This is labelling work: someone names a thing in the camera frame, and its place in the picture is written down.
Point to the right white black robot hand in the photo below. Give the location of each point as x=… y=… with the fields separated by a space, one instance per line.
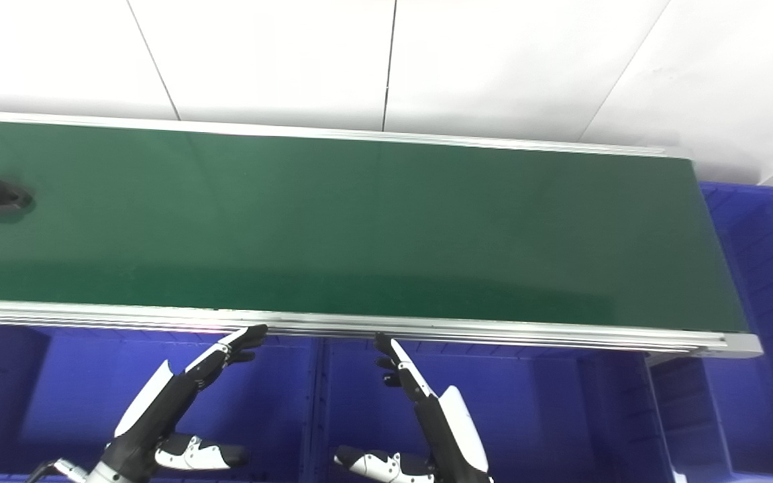
x=450 y=429

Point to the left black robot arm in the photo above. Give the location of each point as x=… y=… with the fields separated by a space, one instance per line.
x=84 y=472

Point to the blue plastic bin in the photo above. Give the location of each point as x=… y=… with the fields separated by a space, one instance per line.
x=64 y=396
x=547 y=416
x=769 y=322

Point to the green conveyor belt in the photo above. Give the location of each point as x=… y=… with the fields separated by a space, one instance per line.
x=373 y=228
x=427 y=330

